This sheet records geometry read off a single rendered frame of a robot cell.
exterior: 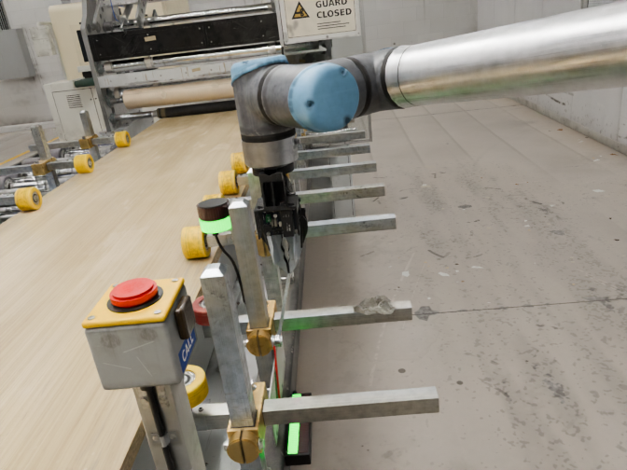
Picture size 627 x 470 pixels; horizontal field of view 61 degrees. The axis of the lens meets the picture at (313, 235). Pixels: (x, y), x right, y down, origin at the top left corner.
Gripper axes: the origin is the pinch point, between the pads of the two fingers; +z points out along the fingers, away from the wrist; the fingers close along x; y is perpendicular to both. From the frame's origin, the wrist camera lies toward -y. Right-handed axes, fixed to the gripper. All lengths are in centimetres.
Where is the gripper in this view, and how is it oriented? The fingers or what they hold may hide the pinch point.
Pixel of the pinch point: (288, 265)
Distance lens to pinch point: 98.2
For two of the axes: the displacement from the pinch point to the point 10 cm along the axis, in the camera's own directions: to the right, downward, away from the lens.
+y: -0.2, 3.9, -9.2
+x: 9.9, -0.9, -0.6
